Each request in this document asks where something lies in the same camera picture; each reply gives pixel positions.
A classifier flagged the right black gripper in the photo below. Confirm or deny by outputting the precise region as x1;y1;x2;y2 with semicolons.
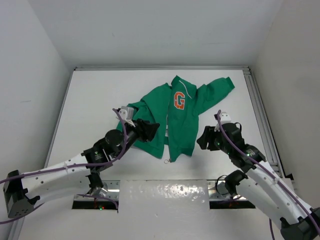
196;125;231;155

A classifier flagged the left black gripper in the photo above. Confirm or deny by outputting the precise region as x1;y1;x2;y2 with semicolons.
114;117;159;159

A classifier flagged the green zip-up jacket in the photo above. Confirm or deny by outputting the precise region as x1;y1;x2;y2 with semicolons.
128;76;235;162

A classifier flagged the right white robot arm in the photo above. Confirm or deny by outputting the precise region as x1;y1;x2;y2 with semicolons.
196;122;320;240

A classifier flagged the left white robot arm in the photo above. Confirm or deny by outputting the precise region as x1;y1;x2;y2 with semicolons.
1;118;160;224

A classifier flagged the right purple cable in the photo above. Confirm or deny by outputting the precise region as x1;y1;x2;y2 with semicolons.
216;109;320;240

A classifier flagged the purple cable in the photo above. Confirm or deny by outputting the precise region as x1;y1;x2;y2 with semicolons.
0;107;131;225
216;109;320;240

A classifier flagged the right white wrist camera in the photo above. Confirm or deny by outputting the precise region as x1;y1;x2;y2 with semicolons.
214;111;232;132

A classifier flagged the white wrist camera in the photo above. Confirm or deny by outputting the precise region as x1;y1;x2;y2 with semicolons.
118;106;136;127
214;111;232;132

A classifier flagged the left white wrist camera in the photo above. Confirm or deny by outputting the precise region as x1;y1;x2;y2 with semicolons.
118;106;136;127

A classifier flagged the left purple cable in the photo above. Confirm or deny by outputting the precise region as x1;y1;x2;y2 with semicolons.
0;107;131;225

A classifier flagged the metal base plate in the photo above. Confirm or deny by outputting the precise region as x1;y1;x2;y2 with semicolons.
74;179;253;201

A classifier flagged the aluminium frame rail right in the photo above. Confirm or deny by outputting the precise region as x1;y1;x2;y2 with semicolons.
243;67;285;178

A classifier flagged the aluminium frame rail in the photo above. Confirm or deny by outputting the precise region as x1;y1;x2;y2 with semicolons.
243;67;285;178
74;65;250;71

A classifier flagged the aluminium frame rail back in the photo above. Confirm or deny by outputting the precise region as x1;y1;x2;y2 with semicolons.
74;65;250;71

